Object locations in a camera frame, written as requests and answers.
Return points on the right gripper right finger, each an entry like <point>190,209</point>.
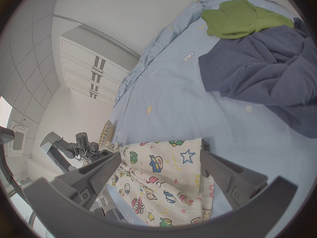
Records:
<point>235,180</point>

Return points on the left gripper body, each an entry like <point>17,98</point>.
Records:
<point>97,155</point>

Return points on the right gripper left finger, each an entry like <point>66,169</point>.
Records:
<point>84,182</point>

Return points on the white printed pyjama top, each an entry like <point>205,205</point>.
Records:
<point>161,177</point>

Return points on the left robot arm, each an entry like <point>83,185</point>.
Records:
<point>50,142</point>

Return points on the round woven basket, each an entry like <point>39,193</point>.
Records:
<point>106,132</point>

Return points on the bed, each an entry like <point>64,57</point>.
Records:
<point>173,95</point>

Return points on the dark blue garment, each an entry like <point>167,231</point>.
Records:
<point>260,66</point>

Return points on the white ceiling air conditioner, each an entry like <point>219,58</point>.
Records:
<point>18,137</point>

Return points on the white wardrobe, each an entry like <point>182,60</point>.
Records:
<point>79,66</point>

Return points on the pale blue quilt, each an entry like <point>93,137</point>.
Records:
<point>161,41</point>

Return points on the green shorts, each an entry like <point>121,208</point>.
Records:
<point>235,18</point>

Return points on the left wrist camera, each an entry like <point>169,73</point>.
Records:
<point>94,146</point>

